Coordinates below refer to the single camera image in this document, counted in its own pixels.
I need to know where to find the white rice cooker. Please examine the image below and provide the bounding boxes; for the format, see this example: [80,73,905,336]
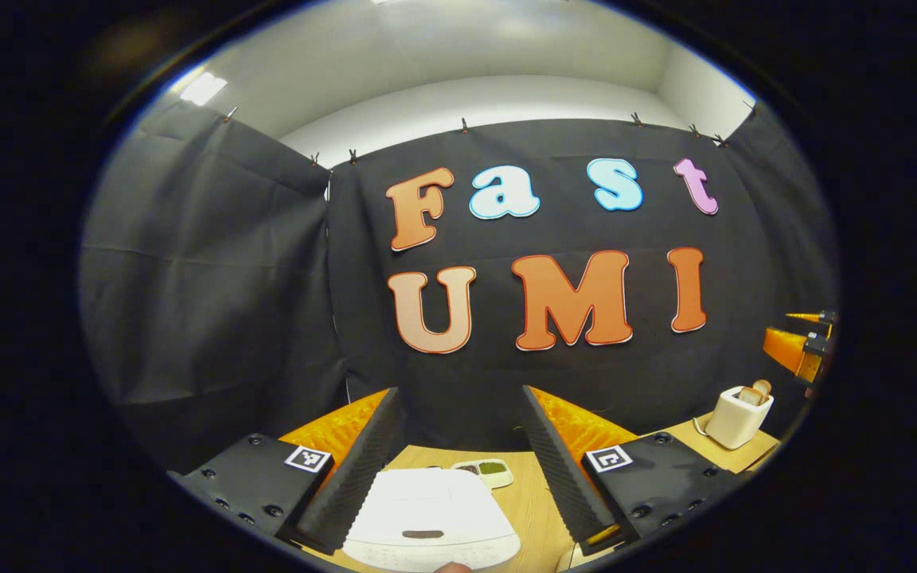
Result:
[341,467,521,573]

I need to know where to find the white divided seasoning dish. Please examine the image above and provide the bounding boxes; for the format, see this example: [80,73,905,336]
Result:
[451,459,515,489]

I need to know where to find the white toaster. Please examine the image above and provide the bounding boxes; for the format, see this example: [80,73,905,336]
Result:
[704,385,775,450]

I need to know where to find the black backdrop cloth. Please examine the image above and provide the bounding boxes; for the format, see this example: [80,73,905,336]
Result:
[79,99,840,478]

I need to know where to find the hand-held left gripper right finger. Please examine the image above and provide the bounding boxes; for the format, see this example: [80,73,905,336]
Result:
[521,385,734,555]

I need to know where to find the ceiling light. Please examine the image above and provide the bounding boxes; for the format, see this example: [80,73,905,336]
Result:
[180,73,228,107]

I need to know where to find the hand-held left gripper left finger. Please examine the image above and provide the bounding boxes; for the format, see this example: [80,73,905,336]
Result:
[168,387,402,555]

